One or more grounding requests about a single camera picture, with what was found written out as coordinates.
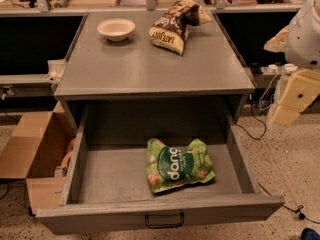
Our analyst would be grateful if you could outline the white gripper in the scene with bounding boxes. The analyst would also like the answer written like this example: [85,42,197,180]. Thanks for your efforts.
[264,27,320,127]

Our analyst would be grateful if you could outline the green rice chip bag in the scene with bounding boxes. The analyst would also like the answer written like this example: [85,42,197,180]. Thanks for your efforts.
[146,138,215,194]

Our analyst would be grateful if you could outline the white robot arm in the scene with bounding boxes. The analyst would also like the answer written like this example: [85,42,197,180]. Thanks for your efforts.
[264,0,320,127]

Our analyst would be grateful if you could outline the brown and yellow chip bag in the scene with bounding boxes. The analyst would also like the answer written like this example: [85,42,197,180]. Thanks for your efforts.
[149,0,211,55]

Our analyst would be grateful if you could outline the grey cabinet counter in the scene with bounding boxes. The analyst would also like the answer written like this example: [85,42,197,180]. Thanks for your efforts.
[53,9,256,125]

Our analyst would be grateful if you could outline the open grey top drawer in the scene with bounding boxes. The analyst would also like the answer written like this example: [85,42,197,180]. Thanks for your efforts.
[37,97,284,234]

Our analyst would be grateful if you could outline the white power strip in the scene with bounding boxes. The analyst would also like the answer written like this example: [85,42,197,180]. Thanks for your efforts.
[267,63,298,74]

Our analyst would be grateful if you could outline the white bowl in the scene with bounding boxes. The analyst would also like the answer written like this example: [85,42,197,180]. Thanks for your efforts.
[97,18,135,42]

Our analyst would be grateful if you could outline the blue object on floor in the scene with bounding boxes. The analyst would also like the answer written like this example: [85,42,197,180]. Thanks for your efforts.
[301,228,320,240]

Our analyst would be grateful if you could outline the items inside cardboard box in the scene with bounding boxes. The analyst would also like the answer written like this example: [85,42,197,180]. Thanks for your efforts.
[54,138,76,177]

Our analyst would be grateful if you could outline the cardboard box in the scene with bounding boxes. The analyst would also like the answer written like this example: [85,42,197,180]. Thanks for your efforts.
[0,102,75,215]

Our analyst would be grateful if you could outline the black floor cable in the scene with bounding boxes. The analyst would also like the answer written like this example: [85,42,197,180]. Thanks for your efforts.
[235,93,268,141]

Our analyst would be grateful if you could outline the black drawer handle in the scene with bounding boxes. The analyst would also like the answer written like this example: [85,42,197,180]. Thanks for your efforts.
[145,212,185,229]

